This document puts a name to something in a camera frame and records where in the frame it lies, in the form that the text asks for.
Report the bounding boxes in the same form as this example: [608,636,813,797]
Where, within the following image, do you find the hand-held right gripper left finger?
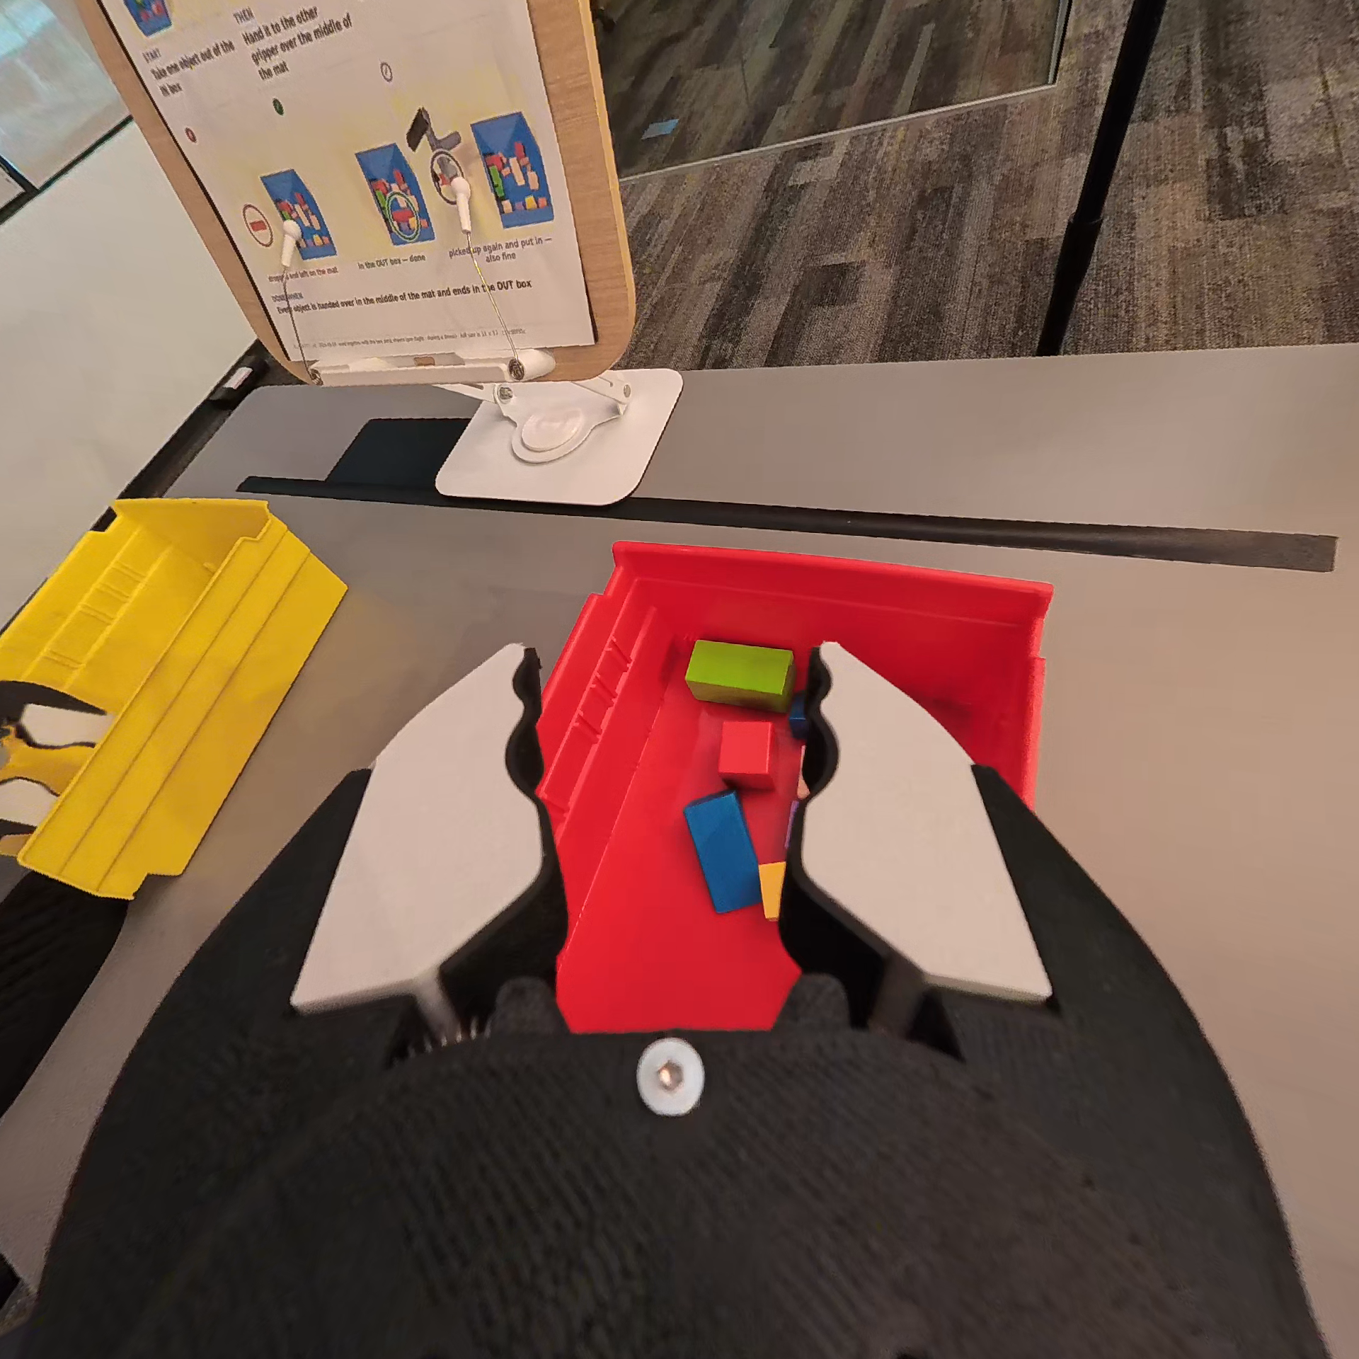
[288,642,566,1046]

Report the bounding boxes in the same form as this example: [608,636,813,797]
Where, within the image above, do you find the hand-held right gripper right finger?
[778,639,1054,1037]

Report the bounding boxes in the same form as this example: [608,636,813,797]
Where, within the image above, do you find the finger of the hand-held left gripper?
[0,681,113,750]
[0,747,67,856]

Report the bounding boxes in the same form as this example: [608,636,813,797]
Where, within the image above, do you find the yellow plastic bin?
[0,496,349,901]

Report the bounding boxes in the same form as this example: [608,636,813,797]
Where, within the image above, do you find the large blue wooden block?
[682,788,765,917]

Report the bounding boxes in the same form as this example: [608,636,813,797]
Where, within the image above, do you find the red wooden block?
[718,721,776,792]

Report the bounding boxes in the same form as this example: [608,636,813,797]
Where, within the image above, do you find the red plastic bin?
[535,542,1054,1037]

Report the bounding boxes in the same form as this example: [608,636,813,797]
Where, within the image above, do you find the green wooden block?
[684,639,797,715]

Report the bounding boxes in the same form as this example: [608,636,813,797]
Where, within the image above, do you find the large blind-covered window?
[0,0,131,218]

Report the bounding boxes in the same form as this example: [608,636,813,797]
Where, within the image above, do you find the instruction sheet on stand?
[74,0,639,385]

